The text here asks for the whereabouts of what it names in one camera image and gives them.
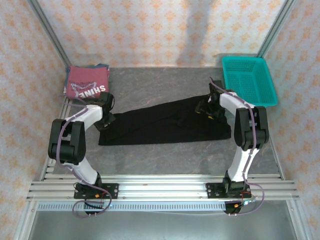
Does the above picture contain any black t-shirt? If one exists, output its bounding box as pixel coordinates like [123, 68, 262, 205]
[98, 94, 232, 146]

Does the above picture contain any red t-shirt with white print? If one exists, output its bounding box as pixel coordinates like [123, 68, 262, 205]
[65, 65, 111, 100]

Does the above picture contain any teal plastic basket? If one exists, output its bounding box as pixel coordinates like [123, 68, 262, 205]
[221, 56, 279, 108]

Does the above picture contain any aluminium front beam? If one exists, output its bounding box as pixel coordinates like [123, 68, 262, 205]
[26, 174, 300, 201]

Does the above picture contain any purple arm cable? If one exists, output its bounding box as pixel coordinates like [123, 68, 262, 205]
[209, 76, 266, 216]
[56, 96, 113, 218]

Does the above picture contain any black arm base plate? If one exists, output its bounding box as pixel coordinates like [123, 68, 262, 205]
[205, 182, 251, 200]
[73, 182, 120, 200]

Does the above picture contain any aluminium frame post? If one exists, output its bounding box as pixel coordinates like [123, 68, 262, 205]
[29, 0, 73, 66]
[257, 0, 297, 58]

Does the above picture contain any slotted grey cable duct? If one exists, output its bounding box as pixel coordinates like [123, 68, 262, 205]
[36, 201, 227, 213]

